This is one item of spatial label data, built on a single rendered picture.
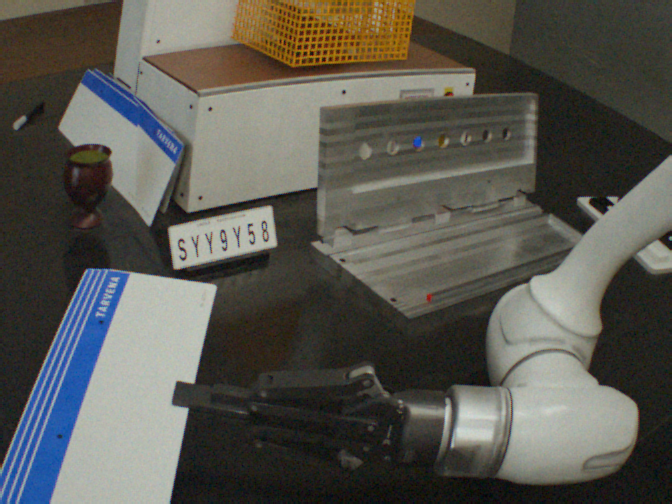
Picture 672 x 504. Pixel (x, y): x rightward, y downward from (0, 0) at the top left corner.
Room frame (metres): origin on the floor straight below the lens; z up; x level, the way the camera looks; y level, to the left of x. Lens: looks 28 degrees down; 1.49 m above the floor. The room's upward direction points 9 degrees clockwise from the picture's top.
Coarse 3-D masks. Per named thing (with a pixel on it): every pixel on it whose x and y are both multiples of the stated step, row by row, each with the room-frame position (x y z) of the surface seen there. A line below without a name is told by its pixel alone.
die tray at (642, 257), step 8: (584, 200) 1.43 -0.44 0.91; (616, 200) 1.47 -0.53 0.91; (584, 208) 1.41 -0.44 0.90; (592, 208) 1.40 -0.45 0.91; (592, 216) 1.38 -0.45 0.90; (600, 216) 1.37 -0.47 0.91; (656, 240) 1.32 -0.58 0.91; (664, 248) 1.29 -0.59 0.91; (640, 256) 1.24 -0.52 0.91; (648, 256) 1.24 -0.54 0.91; (648, 264) 1.21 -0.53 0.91; (656, 264) 1.22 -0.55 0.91; (664, 264) 1.22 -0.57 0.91; (656, 272) 1.20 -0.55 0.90; (664, 272) 1.21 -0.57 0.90
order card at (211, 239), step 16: (256, 208) 1.07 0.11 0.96; (192, 224) 1.00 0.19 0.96; (208, 224) 1.02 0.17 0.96; (224, 224) 1.03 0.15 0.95; (240, 224) 1.05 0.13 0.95; (256, 224) 1.06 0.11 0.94; (272, 224) 1.07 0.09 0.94; (176, 240) 0.98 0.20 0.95; (192, 240) 0.99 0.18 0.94; (208, 240) 1.01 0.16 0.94; (224, 240) 1.02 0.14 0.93; (240, 240) 1.04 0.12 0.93; (256, 240) 1.05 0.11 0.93; (272, 240) 1.07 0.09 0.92; (176, 256) 0.97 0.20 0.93; (192, 256) 0.99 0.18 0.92; (208, 256) 1.00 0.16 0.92; (224, 256) 1.01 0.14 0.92
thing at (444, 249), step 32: (416, 224) 1.18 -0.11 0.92; (448, 224) 1.20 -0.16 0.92; (480, 224) 1.22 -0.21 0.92; (512, 224) 1.24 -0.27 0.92; (544, 224) 1.27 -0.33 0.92; (320, 256) 1.06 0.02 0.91; (352, 256) 1.06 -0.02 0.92; (384, 256) 1.07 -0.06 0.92; (416, 256) 1.09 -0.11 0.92; (448, 256) 1.10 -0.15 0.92; (480, 256) 1.12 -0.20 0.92; (512, 256) 1.13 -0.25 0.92; (352, 288) 1.00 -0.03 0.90; (384, 288) 0.98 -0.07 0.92; (416, 288) 1.00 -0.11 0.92; (480, 288) 1.02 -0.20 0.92; (512, 288) 1.05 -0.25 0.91; (416, 320) 0.93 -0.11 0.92
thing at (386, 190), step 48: (480, 96) 1.27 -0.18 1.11; (528, 96) 1.35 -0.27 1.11; (336, 144) 1.08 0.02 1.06; (384, 144) 1.15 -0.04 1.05; (432, 144) 1.21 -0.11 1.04; (480, 144) 1.27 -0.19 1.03; (528, 144) 1.35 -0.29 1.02; (336, 192) 1.08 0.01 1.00; (384, 192) 1.13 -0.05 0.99; (432, 192) 1.19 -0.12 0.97; (480, 192) 1.25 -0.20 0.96; (528, 192) 1.33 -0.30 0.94
